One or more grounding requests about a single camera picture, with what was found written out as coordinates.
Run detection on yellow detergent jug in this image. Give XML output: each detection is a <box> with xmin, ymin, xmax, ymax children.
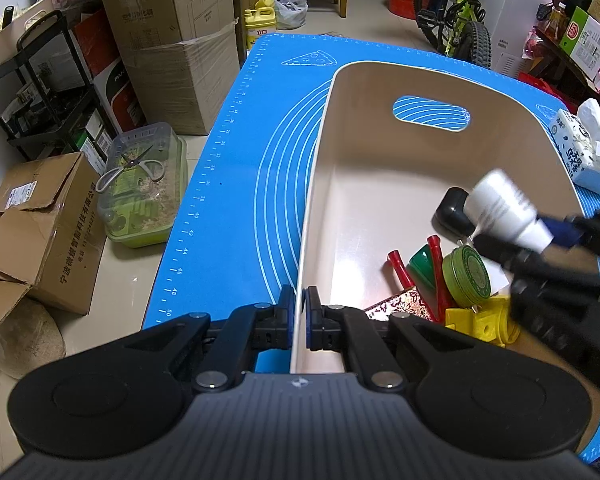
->
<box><xmin>244</xmin><ymin>0</ymin><xmax>277</xmax><ymax>51</ymax></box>

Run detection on green clear lidded container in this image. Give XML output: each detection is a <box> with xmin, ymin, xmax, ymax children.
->
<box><xmin>97</xmin><ymin>122</ymin><xmax>188</xmax><ymax>248</ymax></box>

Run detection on green kids bicycle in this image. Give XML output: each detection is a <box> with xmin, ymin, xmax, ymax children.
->
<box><xmin>414</xmin><ymin>0</ymin><xmax>492</xmax><ymax>70</ymax></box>

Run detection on green white product box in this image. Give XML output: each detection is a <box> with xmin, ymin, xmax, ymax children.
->
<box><xmin>559</xmin><ymin>6</ymin><xmax>600</xmax><ymax>80</ymax></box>

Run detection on red patterned box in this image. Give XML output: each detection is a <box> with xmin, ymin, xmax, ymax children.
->
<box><xmin>365</xmin><ymin>286</ymin><xmax>432</xmax><ymax>322</ymax></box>

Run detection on green round tin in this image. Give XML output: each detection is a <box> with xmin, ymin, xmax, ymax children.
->
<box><xmin>442</xmin><ymin>245</ymin><xmax>491</xmax><ymax>308</ymax></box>

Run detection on white pill bottle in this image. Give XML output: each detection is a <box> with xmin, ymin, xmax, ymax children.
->
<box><xmin>464</xmin><ymin>168</ymin><xmax>554</xmax><ymax>252</ymax></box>

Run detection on red plastic tongs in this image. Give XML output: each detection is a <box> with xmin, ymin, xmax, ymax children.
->
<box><xmin>387</xmin><ymin>235</ymin><xmax>456</xmax><ymax>325</ymax></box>

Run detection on green plastic cap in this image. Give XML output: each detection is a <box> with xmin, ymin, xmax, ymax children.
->
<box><xmin>407</xmin><ymin>244</ymin><xmax>436</xmax><ymax>290</ymax></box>

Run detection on black earbuds case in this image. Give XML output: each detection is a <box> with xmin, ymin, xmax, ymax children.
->
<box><xmin>434</xmin><ymin>186</ymin><xmax>476</xmax><ymax>237</ymax></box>

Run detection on lower cardboard box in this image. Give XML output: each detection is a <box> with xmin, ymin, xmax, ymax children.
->
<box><xmin>122</xmin><ymin>22</ymin><xmax>239</xmax><ymax>136</ymax></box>

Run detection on white plastic bag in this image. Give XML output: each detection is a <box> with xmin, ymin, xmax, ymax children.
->
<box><xmin>274</xmin><ymin>0</ymin><xmax>309</xmax><ymax>30</ymax></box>

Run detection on open cardboard box on floor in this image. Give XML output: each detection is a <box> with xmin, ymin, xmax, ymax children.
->
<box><xmin>0</xmin><ymin>152</ymin><xmax>106</xmax><ymax>325</ymax></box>

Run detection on beige plastic storage bin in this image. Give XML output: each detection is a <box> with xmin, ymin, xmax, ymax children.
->
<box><xmin>289</xmin><ymin>60</ymin><xmax>600</xmax><ymax>453</ymax></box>

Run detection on white tissue box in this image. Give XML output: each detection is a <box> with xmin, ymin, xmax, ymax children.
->
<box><xmin>550</xmin><ymin>99</ymin><xmax>600</xmax><ymax>194</ymax></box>

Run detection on grey handled scissors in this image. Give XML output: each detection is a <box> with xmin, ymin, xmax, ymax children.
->
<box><xmin>95</xmin><ymin>145</ymin><xmax>166</xmax><ymax>194</ymax></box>

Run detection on white freezer cabinet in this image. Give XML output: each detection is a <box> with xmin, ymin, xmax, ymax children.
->
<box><xmin>480</xmin><ymin>0</ymin><xmax>550</xmax><ymax>78</ymax></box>

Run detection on black metal rack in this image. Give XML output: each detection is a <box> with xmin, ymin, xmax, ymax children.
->
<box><xmin>0</xmin><ymin>10</ymin><xmax>116</xmax><ymax>166</ymax></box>

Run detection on upper cardboard box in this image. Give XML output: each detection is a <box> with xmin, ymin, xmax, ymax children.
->
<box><xmin>102</xmin><ymin>0</ymin><xmax>234</xmax><ymax>51</ymax></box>

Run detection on yellow plastic tool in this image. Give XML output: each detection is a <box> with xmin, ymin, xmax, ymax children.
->
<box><xmin>445</xmin><ymin>296</ymin><xmax>520</xmax><ymax>348</ymax></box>

